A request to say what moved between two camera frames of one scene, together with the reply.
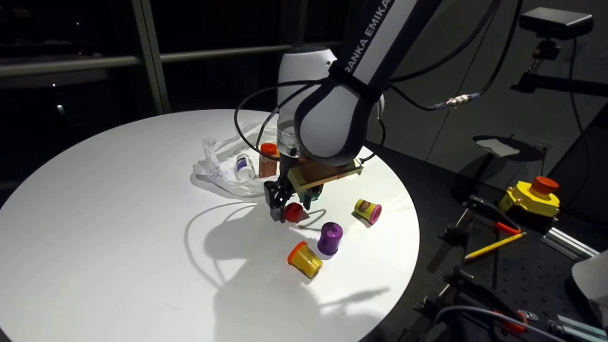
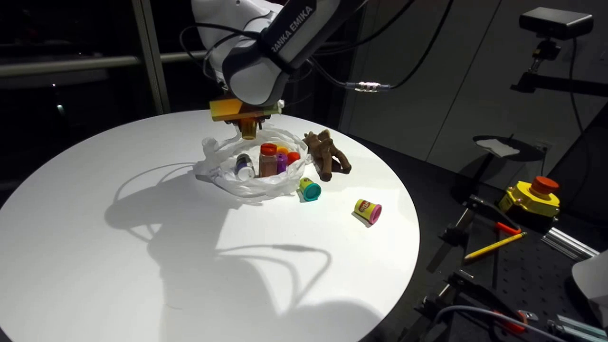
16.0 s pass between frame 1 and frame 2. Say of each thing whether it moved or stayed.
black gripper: moved
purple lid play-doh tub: moved
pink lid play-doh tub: stayed
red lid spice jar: stayed
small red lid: moved
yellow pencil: stayed
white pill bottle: stayed
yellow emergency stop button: stayed
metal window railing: stayed
